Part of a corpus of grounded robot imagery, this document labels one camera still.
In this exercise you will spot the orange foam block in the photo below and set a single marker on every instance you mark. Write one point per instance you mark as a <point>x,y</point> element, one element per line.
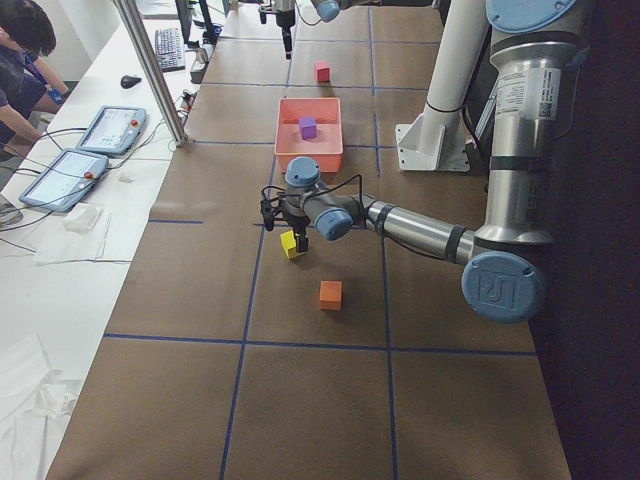
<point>330,295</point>

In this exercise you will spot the black keyboard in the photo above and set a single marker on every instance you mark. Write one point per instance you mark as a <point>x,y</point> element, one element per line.
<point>169,49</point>

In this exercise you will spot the black computer mouse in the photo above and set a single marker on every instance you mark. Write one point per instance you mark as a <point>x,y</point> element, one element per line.
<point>129,81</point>

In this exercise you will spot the yellow foam block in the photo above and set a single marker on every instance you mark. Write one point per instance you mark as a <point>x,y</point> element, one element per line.
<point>289,244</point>

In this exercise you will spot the pink foam block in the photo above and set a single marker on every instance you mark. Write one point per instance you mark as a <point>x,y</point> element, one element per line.
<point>322,71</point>

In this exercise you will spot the white paper sheets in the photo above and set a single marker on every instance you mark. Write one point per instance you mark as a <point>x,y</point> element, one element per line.
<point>82,235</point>

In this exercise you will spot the crumpled white plastic sheet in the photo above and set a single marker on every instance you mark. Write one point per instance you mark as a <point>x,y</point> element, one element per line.
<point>37,402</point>

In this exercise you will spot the teach pendant tablet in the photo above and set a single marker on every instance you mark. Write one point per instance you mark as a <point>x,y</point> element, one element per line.
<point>65,181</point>
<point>113,130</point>

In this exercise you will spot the purple foam block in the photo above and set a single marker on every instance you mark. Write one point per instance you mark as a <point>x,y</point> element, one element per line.
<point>307,127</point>

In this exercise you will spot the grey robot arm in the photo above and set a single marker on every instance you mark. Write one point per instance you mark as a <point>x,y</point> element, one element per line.
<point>499,237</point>
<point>286,13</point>

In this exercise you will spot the lower teach pendant tablet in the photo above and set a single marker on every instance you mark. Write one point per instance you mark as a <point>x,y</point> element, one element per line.
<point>65,181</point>

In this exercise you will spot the aluminium frame post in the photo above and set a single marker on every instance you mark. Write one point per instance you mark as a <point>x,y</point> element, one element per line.
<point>135,27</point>

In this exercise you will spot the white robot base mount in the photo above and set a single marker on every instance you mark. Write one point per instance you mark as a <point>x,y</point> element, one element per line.
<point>436,139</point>

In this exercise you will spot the seated person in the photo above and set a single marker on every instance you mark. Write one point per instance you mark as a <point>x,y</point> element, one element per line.
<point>28,84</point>

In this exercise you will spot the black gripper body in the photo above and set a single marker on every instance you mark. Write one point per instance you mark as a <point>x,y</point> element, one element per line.
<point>299,225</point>
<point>285,25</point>

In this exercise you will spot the pink plastic bin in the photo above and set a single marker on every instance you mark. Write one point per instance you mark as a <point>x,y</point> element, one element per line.
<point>326,147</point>

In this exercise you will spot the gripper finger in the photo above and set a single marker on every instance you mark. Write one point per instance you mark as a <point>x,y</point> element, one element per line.
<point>286,51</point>
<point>302,243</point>

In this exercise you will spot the upper teach pendant tablet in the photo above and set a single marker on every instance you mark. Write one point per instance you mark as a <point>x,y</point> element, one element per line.
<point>113,130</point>

